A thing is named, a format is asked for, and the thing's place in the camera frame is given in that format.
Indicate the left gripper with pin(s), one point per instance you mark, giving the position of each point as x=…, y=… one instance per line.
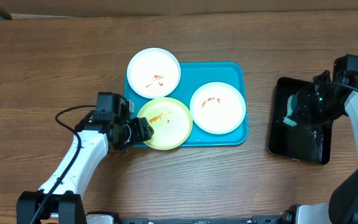
x=141, y=132

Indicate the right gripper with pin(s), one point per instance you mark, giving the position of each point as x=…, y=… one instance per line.
x=304, y=114

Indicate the green scouring sponge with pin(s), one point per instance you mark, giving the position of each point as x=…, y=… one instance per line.
x=291, y=105

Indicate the yellow-green plate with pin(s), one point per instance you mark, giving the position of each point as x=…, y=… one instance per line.
x=171, y=121

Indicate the white plate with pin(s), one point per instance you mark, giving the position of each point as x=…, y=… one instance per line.
x=153, y=73
x=217, y=108

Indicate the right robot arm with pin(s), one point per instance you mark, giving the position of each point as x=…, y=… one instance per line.
x=341, y=99

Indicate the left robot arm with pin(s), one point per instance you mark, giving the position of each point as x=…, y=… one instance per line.
x=61, y=195

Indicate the black water tray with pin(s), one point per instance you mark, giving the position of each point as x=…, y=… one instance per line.
x=304, y=143

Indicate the teal plastic tray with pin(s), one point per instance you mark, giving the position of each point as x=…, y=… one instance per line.
x=195, y=75

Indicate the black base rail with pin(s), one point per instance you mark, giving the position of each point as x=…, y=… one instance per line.
x=197, y=221

